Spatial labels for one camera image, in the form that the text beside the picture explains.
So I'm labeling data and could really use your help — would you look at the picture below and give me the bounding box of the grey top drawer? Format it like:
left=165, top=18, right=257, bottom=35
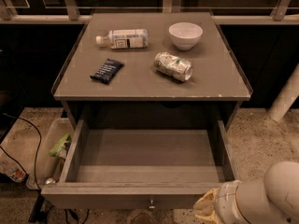
left=42, top=120, right=240, bottom=209

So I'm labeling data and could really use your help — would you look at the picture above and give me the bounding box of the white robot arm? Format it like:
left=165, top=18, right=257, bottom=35
left=193, top=68, right=299, bottom=224

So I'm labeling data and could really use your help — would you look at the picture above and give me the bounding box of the metal drawer knob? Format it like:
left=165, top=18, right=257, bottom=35
left=148, top=198, right=156, bottom=211

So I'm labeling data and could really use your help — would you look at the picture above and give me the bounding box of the crushed silver soda can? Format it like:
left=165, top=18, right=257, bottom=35
left=154, top=52, right=192, bottom=82

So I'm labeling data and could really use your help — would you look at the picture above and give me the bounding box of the green chip bag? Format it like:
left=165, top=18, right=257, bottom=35
left=50, top=133, right=72, bottom=160

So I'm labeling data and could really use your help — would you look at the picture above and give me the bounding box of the small silver can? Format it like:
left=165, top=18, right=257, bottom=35
left=45, top=177, right=56, bottom=185

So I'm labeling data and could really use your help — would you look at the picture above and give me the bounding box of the grey wooden cabinet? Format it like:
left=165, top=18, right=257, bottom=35
left=52, top=12, right=252, bottom=119

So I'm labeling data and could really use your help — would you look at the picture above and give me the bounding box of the clear plastic storage bin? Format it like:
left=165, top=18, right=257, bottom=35
left=26, top=118, right=74, bottom=189

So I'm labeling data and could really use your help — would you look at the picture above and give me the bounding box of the dark blue snack packet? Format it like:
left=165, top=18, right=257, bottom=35
left=90, top=59, right=124, bottom=84

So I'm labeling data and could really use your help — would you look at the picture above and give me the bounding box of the white ceramic bowl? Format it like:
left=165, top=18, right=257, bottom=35
left=168, top=22, right=203, bottom=50

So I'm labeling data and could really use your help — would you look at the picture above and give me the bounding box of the clear plastic water bottle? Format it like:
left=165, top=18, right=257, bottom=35
left=95, top=29, right=149, bottom=49

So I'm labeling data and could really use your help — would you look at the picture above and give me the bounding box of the metal window railing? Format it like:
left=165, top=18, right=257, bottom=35
left=0, top=0, right=299, bottom=24

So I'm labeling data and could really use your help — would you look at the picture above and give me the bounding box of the black power cable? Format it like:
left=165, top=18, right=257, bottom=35
left=0, top=111, right=43, bottom=189

